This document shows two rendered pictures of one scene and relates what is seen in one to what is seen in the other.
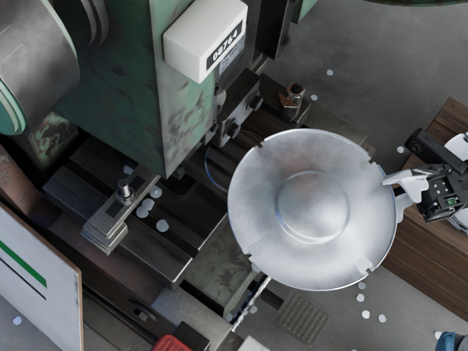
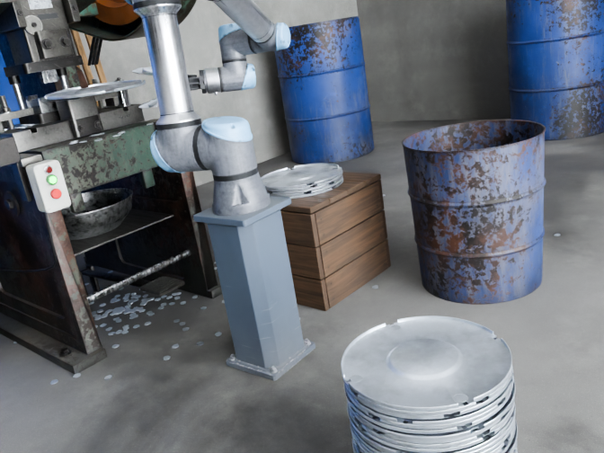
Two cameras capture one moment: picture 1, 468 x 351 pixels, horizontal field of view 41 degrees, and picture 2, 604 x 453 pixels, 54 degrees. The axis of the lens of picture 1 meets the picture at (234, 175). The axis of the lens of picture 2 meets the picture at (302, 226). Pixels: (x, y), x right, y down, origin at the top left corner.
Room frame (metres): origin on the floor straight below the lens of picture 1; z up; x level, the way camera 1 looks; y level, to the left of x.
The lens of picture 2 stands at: (-1.20, -1.17, 0.86)
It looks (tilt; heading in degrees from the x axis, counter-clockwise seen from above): 18 degrees down; 16
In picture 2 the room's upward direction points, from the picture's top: 9 degrees counter-clockwise
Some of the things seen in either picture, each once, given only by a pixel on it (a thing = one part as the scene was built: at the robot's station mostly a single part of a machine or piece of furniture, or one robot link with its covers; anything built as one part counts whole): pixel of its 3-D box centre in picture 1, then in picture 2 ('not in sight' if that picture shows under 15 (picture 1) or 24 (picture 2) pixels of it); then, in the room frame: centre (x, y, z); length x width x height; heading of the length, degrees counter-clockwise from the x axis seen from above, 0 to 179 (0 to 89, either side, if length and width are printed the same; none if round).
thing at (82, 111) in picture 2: (259, 191); (84, 112); (0.45, -0.05, 0.72); 0.25 x 0.14 x 0.14; 62
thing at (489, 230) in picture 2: not in sight; (475, 208); (0.66, -1.20, 0.24); 0.42 x 0.42 x 0.48
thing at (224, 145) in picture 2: not in sight; (226, 144); (0.19, -0.61, 0.62); 0.13 x 0.12 x 0.14; 83
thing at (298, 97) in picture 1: (292, 101); (121, 92); (0.63, -0.09, 0.75); 0.03 x 0.03 x 0.10; 62
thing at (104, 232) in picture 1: (122, 199); (4, 112); (0.38, 0.18, 0.76); 0.17 x 0.06 x 0.10; 152
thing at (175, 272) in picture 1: (183, 150); (62, 127); (0.53, 0.10, 0.68); 0.45 x 0.30 x 0.06; 152
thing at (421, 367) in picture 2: not in sight; (423, 358); (-0.29, -1.09, 0.29); 0.29 x 0.29 x 0.01
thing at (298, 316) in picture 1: (226, 267); (124, 279); (0.47, -0.02, 0.14); 0.59 x 0.10 x 0.05; 62
